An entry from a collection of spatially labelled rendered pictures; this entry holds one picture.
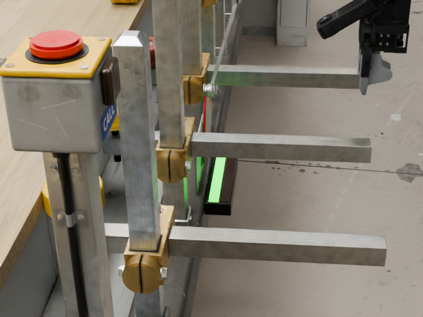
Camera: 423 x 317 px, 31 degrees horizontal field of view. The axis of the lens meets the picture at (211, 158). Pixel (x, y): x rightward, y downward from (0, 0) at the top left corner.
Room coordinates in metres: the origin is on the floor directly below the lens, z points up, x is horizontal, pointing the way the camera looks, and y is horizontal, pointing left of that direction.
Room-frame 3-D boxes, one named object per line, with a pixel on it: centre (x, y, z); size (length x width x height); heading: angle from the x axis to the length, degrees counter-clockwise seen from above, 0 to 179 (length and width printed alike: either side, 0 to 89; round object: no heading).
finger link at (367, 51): (1.28, -0.28, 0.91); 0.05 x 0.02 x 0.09; 174
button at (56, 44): (0.54, 0.12, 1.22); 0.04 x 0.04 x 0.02
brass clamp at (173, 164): (1.07, 0.06, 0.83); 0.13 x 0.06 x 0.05; 174
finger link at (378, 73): (1.28, -0.31, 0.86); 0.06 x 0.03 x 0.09; 84
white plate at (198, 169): (1.26, 0.01, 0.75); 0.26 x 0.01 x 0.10; 174
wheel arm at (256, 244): (0.83, -0.01, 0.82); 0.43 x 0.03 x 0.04; 84
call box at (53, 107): (0.54, 0.12, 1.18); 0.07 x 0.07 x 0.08; 84
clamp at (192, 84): (1.32, 0.03, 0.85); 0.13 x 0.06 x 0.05; 174
